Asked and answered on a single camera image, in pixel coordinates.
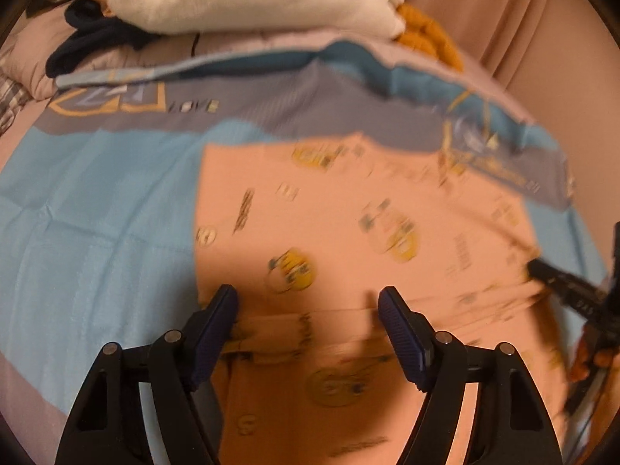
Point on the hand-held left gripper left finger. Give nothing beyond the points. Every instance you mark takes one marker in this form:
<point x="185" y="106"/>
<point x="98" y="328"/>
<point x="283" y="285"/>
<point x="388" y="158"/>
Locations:
<point x="219" y="317"/>

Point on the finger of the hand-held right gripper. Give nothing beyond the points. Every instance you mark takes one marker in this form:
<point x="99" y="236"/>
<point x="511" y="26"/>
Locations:
<point x="562" y="282"/>

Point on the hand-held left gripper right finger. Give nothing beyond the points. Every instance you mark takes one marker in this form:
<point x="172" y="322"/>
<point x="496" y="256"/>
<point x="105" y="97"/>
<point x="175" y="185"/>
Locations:
<point x="398" y="322"/>

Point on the pink cartoon print garment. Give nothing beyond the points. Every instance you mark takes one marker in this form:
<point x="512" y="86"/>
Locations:
<point x="339" y="232"/>

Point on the person's right hand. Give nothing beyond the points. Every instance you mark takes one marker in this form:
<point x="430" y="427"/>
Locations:
<point x="585" y="362"/>

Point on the blue and grey blanket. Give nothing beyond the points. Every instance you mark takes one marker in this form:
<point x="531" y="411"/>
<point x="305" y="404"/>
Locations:
<point x="97" y="203"/>

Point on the pink curtain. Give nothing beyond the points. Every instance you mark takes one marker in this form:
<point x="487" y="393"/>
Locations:
<point x="542" y="48"/>

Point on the orange knitted cloth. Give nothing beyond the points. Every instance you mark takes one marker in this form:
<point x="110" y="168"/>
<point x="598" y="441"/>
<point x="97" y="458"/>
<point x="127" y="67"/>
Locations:
<point x="428" y="34"/>

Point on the plaid bed sheet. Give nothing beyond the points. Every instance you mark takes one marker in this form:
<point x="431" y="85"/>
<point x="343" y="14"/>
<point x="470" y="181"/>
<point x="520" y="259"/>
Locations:
<point x="10" y="97"/>

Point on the dark navy garment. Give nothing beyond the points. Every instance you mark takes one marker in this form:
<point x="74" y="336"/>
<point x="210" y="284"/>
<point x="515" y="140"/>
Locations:
<point x="97" y="34"/>

